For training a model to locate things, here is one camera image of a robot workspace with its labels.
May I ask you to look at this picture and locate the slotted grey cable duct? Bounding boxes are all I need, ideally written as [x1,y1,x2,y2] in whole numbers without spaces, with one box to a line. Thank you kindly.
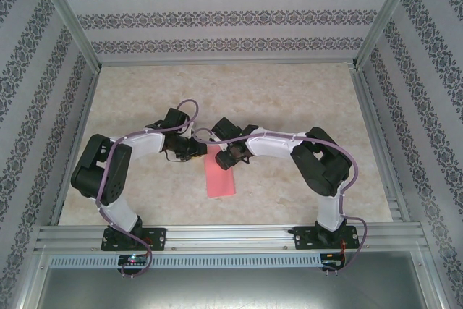
[48,253,323,268]

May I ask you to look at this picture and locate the aluminium side rail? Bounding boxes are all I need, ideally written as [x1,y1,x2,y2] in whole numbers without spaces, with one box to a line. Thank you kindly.
[349,64,413,225]
[48,68,102,227]

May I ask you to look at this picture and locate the purple cable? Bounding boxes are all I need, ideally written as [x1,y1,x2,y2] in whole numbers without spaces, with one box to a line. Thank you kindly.
[193,127,370,274]
[95,98,202,277]

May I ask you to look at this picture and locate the long aluminium mounting rail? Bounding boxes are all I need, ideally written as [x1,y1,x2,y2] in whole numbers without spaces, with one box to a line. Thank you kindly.
[34,224,424,252]

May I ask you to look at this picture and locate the grey sheet metal panel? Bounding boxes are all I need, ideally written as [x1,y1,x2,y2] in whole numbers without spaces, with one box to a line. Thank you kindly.
[35,268,444,309]

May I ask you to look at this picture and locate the aluminium frame post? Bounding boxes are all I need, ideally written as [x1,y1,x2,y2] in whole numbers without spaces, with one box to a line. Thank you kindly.
[30,0,102,71]
[9,249,50,309]
[352,0,433,71]
[421,249,459,309]

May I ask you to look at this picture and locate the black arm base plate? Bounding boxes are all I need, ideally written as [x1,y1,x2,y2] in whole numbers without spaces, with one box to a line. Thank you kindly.
[101,227,167,252]
[294,225,359,251]

